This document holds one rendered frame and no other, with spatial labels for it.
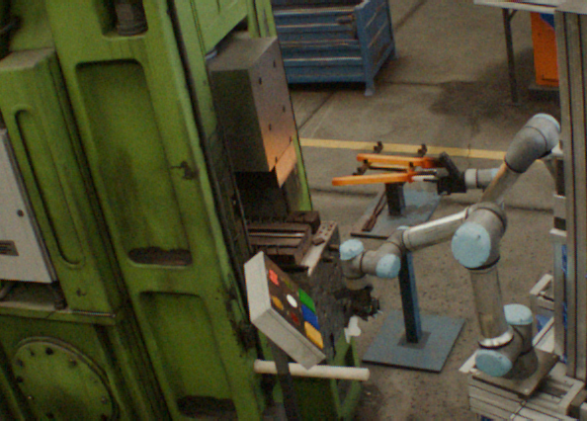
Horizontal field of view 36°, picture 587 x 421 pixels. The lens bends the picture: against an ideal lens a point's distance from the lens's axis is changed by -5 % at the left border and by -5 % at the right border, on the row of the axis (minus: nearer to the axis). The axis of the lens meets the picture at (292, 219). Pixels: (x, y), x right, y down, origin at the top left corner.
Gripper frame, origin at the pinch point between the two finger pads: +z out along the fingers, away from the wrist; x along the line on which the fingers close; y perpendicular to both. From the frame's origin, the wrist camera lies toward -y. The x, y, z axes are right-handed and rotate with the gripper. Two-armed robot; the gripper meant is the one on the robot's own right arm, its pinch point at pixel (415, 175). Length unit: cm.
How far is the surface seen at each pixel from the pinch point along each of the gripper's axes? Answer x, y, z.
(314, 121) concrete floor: 280, 105, 154
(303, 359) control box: -92, 16, 19
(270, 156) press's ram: -37, -29, 40
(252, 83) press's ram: -39, -58, 39
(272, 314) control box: -95, -4, 24
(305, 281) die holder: -38, 24, 38
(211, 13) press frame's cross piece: -29, -82, 54
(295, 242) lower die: -28, 13, 43
